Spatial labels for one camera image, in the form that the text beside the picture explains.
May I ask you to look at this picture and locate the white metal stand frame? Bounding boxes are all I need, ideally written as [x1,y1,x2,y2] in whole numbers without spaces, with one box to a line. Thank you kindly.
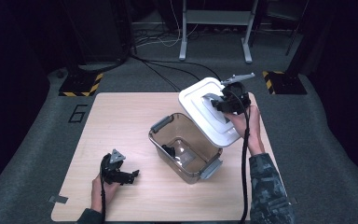
[178,0,260,64]

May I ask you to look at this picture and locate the right hand-held gripper black cable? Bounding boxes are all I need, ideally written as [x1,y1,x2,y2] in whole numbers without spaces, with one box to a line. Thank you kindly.
[227,89,252,224]

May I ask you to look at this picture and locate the brown translucent storage box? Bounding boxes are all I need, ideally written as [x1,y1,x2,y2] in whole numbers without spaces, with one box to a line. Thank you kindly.
[147,112,225,186]

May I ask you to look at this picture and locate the person's right hand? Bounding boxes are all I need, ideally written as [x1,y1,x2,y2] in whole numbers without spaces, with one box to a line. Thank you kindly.
[225,105,266,157]

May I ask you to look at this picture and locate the small blue toy car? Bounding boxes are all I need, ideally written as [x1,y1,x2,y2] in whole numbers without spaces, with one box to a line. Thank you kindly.
[161,144,177,159]

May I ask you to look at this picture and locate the black striped stand base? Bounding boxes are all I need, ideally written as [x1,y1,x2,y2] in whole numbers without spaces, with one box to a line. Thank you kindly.
[262,70,308,95]
[58,72,104,97]

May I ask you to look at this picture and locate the black floor cable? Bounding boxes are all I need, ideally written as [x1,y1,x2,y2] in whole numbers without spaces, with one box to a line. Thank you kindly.
[134,56,182,93]
[130,54,222,82]
[144,60,201,82]

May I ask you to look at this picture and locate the hand-held gripper black cable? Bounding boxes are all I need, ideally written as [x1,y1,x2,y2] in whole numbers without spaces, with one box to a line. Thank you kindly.
[227,89,252,224]
[99,154,107,224]

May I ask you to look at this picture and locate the person's left hand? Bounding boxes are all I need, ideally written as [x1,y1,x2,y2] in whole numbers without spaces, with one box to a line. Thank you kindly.
[89,174,121,215]

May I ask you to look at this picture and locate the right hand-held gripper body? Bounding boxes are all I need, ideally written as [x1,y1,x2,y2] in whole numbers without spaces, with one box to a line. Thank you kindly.
[220,72,256,115]

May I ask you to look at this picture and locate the white floor cable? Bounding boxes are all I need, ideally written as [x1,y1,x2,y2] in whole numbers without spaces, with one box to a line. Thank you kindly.
[135,0,200,49]

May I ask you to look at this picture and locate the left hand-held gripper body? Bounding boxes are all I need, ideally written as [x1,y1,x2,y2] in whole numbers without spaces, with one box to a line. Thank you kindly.
[100,148,129,186]

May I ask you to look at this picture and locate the left hand-held gripper black cable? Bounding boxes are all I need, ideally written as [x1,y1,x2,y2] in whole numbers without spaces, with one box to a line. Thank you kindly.
[99,154,107,224]

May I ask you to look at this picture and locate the white container lid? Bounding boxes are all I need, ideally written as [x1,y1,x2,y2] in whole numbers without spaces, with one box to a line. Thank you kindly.
[178,77,242,148]

